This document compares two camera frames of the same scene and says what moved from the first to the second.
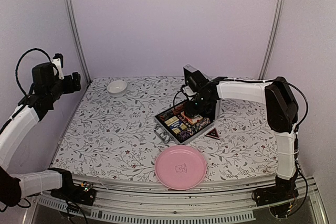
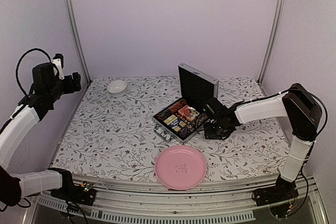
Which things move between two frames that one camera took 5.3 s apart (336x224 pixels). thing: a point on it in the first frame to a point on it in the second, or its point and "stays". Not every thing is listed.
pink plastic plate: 180,167 stays
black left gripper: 71,87 stays
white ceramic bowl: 116,88 stays
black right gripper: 191,111 to 209,134
